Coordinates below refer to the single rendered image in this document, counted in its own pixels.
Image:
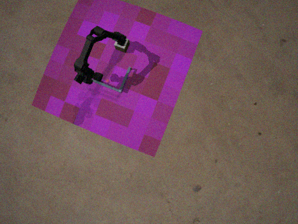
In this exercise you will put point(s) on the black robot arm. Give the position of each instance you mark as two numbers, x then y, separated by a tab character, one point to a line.
81	64

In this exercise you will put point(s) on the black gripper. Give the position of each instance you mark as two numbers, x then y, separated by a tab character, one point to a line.
96	76

